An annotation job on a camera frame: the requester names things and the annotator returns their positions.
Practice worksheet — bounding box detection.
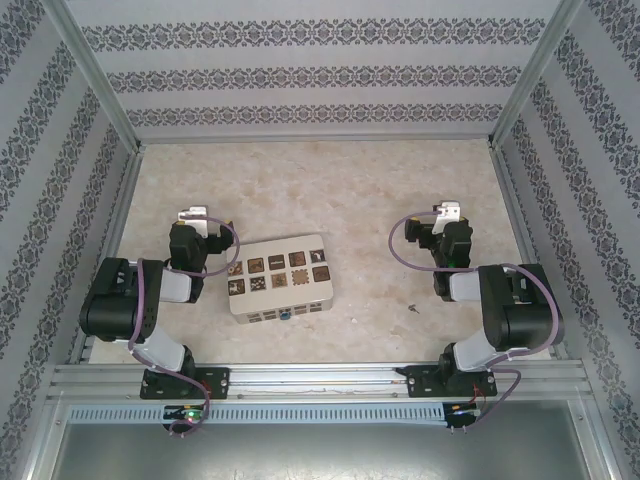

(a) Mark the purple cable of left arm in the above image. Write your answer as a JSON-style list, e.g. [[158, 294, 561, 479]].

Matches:
[[127, 216, 241, 439]]

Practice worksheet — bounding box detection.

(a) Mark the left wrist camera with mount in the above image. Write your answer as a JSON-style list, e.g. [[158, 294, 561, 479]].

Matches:
[[176, 204, 212, 237]]

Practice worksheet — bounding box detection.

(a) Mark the small circuit board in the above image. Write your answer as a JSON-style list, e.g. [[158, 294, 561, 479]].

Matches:
[[446, 401, 482, 432], [162, 405, 209, 422]]

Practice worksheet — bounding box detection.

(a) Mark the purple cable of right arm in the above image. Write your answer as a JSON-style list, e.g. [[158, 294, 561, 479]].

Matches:
[[389, 209, 564, 434]]

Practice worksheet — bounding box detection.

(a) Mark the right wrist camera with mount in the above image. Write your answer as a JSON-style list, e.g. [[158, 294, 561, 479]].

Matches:
[[431, 199, 463, 236]]

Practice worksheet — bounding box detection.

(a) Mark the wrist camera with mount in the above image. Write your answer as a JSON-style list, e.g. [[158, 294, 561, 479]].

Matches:
[[431, 199, 463, 236], [176, 204, 212, 237]]

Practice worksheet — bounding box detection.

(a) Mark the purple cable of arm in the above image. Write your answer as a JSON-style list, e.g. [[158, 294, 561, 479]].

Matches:
[[127, 216, 241, 439], [389, 209, 564, 434]]

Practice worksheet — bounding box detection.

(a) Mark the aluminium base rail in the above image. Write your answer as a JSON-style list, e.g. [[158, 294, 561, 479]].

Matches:
[[46, 363, 592, 402]]

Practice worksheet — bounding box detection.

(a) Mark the cream box with picture tiles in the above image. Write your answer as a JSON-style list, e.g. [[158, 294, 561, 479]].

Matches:
[[224, 233, 335, 328]]

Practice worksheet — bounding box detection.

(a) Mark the black base plate right arm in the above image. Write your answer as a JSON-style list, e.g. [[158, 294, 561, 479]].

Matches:
[[403, 364, 499, 400]]

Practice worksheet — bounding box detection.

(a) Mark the slotted grey cable duct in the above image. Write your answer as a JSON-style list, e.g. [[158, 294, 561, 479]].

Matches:
[[66, 403, 447, 427]]

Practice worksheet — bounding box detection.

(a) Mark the aluminium frame post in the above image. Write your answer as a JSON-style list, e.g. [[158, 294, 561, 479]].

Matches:
[[41, 0, 145, 157], [488, 0, 587, 150]]

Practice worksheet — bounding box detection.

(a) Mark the black base plate left arm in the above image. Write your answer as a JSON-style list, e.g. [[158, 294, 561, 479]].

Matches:
[[139, 366, 232, 402]]

